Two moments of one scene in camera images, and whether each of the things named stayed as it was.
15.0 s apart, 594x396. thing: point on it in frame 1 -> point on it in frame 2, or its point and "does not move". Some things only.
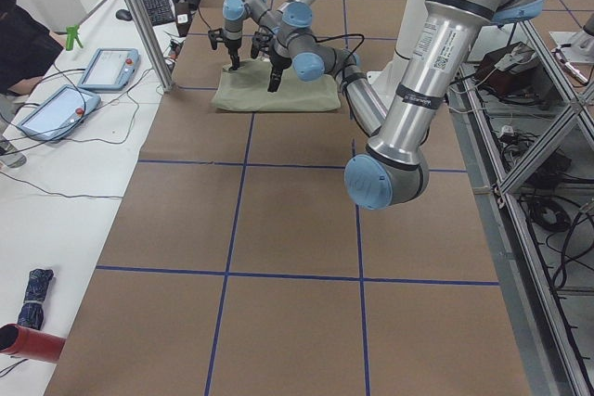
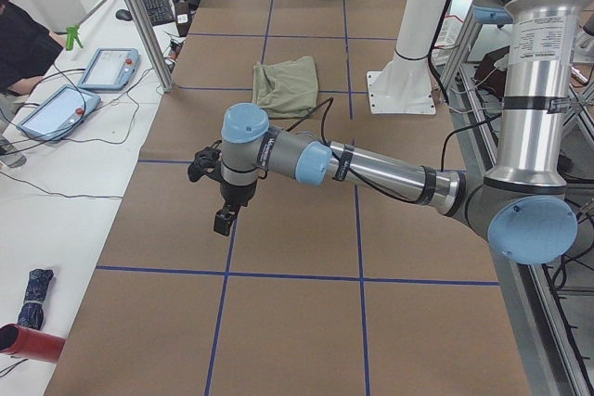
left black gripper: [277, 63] -> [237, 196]
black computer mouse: [123, 14] does not move
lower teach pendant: [58, 114] does not move
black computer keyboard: [158, 4] does not move
